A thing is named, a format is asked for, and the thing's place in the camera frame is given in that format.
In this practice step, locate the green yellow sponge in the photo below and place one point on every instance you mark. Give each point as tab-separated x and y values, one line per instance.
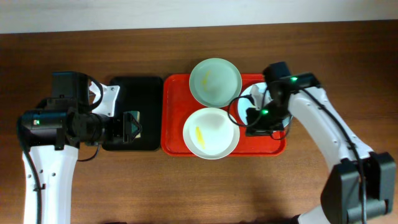
136	115

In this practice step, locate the red tray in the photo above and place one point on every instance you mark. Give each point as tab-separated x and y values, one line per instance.
179	104

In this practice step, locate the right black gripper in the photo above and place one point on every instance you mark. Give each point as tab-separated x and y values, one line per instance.
260	129

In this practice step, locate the light blue plate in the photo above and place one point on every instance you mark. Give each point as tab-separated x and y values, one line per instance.
244	103

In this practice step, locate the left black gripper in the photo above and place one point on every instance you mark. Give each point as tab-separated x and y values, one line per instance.
126	127

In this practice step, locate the white plate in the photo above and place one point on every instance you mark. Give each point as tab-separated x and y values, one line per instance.
210	134

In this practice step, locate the black tray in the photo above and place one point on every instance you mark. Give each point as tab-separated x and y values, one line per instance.
143	94

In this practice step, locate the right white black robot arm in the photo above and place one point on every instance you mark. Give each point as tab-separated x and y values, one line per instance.
361	182

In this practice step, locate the mint green plate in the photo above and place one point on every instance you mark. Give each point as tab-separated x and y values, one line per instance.
214	82

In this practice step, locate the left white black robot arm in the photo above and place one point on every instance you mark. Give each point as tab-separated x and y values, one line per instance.
79	110

